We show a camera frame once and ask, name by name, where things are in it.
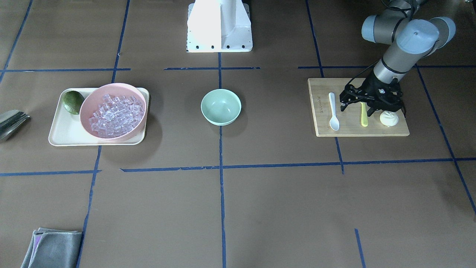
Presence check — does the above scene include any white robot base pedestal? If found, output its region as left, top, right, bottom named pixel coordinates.
left=186, top=0, right=253, bottom=53

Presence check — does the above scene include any stainless steel ice scoop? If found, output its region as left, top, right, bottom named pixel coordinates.
left=0, top=109, right=31, bottom=143

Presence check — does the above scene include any yellow plastic knife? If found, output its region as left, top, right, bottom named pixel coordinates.
left=360, top=102, right=369, bottom=127

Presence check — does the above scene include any pile of clear ice cubes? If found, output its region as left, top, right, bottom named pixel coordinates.
left=88, top=94, right=145, bottom=138

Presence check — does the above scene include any bamboo cutting board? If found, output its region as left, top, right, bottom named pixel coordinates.
left=308, top=78, right=409, bottom=137

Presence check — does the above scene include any cream rectangular tray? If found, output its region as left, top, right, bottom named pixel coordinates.
left=49, top=87, right=147, bottom=147

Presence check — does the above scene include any folded grey cloth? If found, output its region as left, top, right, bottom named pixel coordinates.
left=20, top=227, right=82, bottom=268

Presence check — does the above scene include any white plastic spoon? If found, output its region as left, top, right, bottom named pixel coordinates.
left=328, top=92, right=340, bottom=131

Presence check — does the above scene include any green avocado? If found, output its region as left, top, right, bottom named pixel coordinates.
left=61, top=90, right=85, bottom=115

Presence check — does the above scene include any pink bowl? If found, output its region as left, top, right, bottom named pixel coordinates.
left=79, top=83, right=149, bottom=145

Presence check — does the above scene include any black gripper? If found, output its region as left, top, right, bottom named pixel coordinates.
left=339, top=73, right=404, bottom=117

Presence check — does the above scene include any mint green bowl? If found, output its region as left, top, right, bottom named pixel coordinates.
left=200, top=89, right=242, bottom=127

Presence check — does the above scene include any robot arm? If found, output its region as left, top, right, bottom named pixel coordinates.
left=339, top=0, right=456, bottom=117

